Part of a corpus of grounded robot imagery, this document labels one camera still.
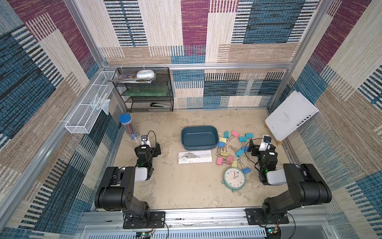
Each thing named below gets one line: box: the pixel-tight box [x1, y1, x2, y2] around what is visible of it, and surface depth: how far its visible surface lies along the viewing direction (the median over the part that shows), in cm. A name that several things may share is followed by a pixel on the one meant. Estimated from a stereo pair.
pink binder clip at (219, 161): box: [216, 156, 224, 166], surface depth 94 cm
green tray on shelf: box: [120, 85, 170, 97], surface depth 109 cm
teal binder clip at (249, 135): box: [244, 132, 255, 139], surface depth 107 cm
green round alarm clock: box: [221, 166, 246, 193], surface depth 86 cm
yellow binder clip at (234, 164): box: [231, 159, 238, 168], surface depth 93 cm
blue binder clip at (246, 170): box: [237, 158, 252, 175], surface depth 89 cm
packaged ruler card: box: [178, 149, 213, 165], surface depth 96 cm
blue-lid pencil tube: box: [119, 113, 140, 140], surface depth 96 cm
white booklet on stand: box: [264, 90, 320, 141], surface depth 88 cm
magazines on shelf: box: [108, 73, 157, 84], surface depth 82 cm
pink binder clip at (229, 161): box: [225, 155, 234, 166], surface depth 93 cm
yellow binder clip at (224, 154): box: [219, 151, 230, 158], surface depth 97 cm
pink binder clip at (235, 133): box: [230, 130, 240, 138], surface depth 107 cm
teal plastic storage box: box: [181, 125, 220, 151], surface depth 104 cm
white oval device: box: [136, 69, 156, 80], surface depth 91 cm
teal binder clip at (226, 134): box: [223, 130, 230, 139], surface depth 108 cm
